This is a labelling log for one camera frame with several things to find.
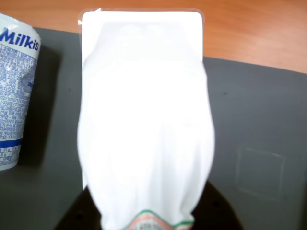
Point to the sandwich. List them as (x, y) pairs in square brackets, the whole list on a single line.
[(146, 107)]

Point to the white blue Milkis can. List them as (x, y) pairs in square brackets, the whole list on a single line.
[(16, 95)]

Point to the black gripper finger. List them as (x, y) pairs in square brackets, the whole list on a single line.
[(216, 210), (84, 210)]

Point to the dark gray table mat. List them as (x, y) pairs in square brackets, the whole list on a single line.
[(251, 107)]

